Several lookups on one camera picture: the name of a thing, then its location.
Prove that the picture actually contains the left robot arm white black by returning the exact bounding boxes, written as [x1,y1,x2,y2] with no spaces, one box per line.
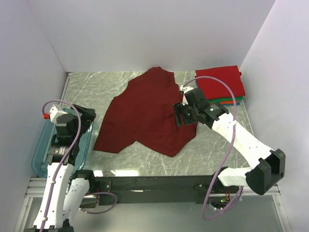
[28,104,97,232]

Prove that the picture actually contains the folded orange t shirt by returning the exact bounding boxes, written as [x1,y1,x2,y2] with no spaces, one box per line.
[210,101,234,105]

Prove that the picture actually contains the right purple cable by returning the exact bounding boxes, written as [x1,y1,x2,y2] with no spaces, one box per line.
[180,76,244,221]

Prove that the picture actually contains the folded green t shirt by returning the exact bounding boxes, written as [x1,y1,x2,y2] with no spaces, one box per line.
[209,96,243,103]

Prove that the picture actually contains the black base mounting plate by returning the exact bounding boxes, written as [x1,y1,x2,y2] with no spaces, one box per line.
[87,175,212,204]

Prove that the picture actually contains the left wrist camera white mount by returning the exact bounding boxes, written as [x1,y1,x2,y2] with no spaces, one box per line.
[43,104,67,123]

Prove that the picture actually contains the dark red t shirt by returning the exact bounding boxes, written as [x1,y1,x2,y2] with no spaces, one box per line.
[93,67,197,157]

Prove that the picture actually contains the aluminium rail frame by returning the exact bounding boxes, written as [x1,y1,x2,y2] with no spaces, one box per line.
[25,72,292,232]

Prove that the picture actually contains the folded red t shirt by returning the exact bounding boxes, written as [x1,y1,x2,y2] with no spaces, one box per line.
[195,65,246,101]

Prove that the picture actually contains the teal transparent plastic bin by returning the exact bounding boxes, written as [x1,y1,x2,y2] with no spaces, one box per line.
[31,120,94,178]

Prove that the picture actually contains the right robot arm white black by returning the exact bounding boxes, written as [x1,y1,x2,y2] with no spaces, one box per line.
[173,87,286,195]

